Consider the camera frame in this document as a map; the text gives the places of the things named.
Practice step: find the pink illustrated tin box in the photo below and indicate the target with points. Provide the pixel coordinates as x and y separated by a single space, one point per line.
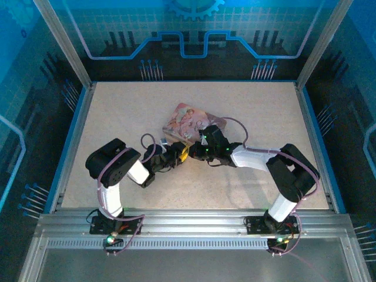
188 120

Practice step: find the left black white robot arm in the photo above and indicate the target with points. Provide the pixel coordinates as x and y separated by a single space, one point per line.
113 163

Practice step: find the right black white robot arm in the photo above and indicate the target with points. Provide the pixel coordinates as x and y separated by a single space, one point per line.
290 173

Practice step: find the black connector with light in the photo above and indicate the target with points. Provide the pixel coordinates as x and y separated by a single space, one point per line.
279 241
111 240

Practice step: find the grey metal sheet panel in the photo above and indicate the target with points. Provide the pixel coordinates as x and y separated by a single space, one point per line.
191 267

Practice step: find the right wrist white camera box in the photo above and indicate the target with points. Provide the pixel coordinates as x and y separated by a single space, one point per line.
202 137

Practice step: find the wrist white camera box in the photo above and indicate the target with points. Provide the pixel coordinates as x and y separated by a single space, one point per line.
202 137
163 143

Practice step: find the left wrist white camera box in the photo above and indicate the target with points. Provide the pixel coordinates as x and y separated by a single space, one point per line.
163 143

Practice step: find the aluminium front rail beam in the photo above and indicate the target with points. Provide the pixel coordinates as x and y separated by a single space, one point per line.
191 223

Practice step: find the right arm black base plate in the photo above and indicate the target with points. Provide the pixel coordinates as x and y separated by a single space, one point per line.
255 226

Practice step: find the aluminium side rail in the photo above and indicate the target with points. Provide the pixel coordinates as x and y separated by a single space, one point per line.
308 117
74 147

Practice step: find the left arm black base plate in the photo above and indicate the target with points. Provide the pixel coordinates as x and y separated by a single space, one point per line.
100 227

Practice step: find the aluminium corner post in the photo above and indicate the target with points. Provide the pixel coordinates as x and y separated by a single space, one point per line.
66 44
315 44

